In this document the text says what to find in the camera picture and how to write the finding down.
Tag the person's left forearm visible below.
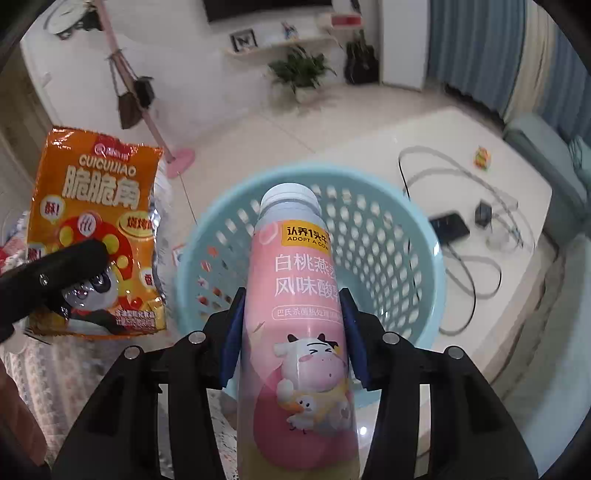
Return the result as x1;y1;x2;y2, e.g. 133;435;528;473
0;364;49;467

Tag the panda wall clock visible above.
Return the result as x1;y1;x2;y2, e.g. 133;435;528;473
48;0;95;35

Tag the brown hanging bag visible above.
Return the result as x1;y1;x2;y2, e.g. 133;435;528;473
117;90;141;130

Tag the grey sofa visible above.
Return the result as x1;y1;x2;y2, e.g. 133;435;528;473
492;231;587;462

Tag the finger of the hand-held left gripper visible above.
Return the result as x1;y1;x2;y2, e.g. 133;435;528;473
0;240;110;342

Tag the black smartphone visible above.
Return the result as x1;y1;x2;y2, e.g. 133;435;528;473
428;211;471;243

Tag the black acoustic guitar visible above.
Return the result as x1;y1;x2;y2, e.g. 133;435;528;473
344;0;380;85

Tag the striped lace-edged tablecloth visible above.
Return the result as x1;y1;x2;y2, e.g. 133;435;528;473
0;203;241;480

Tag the dark thin looped cable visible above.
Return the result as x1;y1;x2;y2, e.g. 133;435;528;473
398;147;520;241

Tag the cream curtain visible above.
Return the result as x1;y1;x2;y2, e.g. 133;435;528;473
501;4;561;125

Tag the white power adapter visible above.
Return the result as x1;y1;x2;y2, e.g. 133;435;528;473
485;226;513;250

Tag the pink yogurt drink bottle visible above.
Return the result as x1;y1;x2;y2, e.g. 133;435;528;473
235;182;362;480

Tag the teal sofa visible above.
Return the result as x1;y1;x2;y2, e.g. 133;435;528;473
503;113;591;222

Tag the black phone cable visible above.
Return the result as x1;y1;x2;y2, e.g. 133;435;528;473
438;240;503;335

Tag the blue curtain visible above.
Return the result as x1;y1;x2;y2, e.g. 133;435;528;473
427;0;527;104
538;32;591;153

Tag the silver and red packet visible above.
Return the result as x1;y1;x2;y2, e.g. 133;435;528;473
0;210;32;278

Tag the white curved low wall shelf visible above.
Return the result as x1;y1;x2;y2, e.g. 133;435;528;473
225;34;342;58

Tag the pink coat rack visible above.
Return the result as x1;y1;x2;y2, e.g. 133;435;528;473
95;0;195;178

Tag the crumpled clear plastic wrapper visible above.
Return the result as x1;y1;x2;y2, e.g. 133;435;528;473
150;159;181;296

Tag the black hanging bag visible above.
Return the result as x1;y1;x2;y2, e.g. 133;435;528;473
134;76;155;109

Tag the teal cushion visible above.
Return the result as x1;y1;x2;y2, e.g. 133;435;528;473
570;134;591;185

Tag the green potted plant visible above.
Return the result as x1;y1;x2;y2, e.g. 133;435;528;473
268;46;338;103

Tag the black wall television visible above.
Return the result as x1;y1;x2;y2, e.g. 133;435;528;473
203;0;334;23

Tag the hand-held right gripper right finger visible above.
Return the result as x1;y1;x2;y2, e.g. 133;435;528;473
339;287;541;480

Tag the black butterfly picture frame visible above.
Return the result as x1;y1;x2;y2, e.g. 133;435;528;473
229;28;257;52

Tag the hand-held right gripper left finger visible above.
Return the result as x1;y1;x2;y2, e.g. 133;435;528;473
51;286;247;480

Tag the white standing air conditioner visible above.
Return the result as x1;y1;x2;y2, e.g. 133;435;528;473
381;0;432;90

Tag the red and white wall box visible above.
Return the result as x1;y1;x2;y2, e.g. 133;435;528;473
318;13;363;31

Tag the orange snack bag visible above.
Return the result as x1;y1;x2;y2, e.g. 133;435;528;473
25;127;168;341

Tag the light blue plastic basket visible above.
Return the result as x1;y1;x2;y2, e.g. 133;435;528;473
175;166;448;409

